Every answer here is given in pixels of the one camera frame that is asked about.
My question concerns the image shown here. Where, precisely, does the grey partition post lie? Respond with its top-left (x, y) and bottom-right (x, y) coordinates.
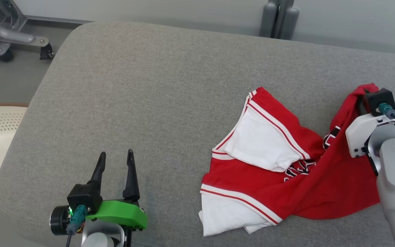
top-left (268, 0), bottom-right (294, 38)

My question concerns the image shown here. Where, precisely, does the grey cylinder post cap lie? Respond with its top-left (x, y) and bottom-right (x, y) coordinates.
top-left (260, 3), bottom-right (277, 37)
top-left (280, 7), bottom-right (300, 40)

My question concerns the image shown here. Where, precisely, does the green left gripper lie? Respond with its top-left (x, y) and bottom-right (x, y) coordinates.
top-left (85, 149), bottom-right (148, 231)

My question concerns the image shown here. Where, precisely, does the red white number jersey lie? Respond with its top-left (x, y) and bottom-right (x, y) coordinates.
top-left (199, 83), bottom-right (381, 238)

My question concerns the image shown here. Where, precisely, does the grey metal stand frame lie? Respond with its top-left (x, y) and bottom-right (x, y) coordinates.
top-left (0, 0), bottom-right (50, 57)

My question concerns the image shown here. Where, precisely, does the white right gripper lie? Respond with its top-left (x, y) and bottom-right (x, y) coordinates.
top-left (346, 111), bottom-right (395, 158)

